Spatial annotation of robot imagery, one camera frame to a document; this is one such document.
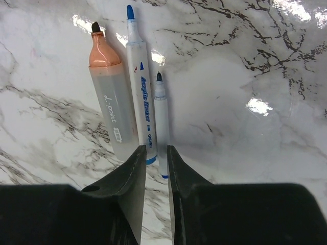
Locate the small blue whiteboard marker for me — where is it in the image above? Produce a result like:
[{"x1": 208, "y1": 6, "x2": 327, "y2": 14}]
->
[{"x1": 154, "y1": 72, "x2": 170, "y2": 179}]

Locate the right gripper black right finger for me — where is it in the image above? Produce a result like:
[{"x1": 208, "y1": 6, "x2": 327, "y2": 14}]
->
[{"x1": 167, "y1": 145, "x2": 326, "y2": 244}]

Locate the orange highlighter pen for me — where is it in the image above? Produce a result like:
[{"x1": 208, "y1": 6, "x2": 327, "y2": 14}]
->
[{"x1": 89, "y1": 22, "x2": 139, "y2": 161}]

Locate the blue acrylic marker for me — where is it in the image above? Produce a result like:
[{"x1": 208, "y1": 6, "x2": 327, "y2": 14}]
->
[{"x1": 126, "y1": 5, "x2": 157, "y2": 165}]

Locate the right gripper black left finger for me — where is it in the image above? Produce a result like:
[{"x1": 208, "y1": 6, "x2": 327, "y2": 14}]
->
[{"x1": 1, "y1": 146, "x2": 146, "y2": 244}]

